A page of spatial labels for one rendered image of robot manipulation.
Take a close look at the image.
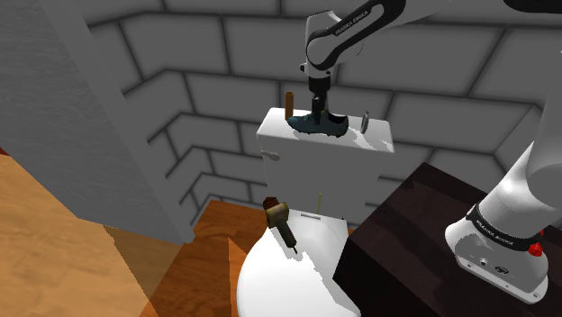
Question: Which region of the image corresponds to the dark teal shoe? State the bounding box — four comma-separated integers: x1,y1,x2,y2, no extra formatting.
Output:
286,111,350,139

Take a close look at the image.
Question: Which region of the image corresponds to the white toilet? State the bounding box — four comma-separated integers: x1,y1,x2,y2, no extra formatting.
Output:
236,106,395,317

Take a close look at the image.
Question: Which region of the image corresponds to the olive brown power drill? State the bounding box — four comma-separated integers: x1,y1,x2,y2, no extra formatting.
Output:
261,196,299,255

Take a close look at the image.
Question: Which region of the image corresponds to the dark robot stand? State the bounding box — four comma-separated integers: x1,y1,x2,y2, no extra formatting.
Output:
331,161,562,317

